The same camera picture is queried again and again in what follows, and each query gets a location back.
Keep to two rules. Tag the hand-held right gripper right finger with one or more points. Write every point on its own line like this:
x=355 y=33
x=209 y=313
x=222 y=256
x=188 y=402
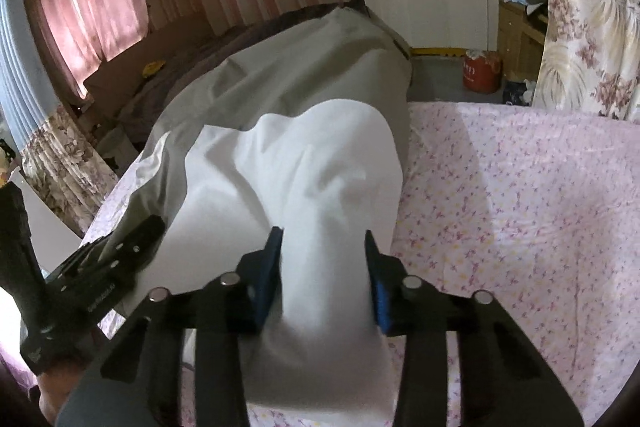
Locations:
x=376 y=287

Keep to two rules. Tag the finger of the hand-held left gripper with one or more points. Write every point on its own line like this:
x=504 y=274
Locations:
x=142 y=237

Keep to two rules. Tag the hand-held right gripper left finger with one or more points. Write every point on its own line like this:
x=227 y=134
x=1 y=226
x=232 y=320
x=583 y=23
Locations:
x=267 y=277

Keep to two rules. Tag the grey and white jacket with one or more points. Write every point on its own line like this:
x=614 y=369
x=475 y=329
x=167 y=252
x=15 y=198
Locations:
x=300 y=167

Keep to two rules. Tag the person's left forearm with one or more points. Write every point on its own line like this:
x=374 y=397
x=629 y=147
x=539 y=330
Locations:
x=90 y=397

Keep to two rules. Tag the pink floral bedsheet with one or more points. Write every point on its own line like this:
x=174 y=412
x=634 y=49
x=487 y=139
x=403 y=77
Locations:
x=500 y=217

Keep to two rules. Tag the small yellow object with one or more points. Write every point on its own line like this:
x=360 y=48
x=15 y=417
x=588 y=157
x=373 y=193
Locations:
x=152 y=69

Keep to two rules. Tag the bed with purple cover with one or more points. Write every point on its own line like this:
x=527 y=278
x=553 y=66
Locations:
x=200 y=47

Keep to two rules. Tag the pink window curtain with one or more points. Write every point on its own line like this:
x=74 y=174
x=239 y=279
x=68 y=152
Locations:
x=90 y=17

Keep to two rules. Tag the black bag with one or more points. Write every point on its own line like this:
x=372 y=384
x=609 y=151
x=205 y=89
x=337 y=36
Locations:
x=515 y=93

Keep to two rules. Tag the red round bag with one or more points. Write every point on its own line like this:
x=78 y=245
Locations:
x=481 y=72

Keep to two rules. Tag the yellow black floor strip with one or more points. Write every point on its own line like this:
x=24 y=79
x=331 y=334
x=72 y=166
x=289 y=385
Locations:
x=435 y=52

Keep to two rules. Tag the wooden cabinet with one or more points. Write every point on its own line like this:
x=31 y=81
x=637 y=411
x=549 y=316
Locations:
x=517 y=37

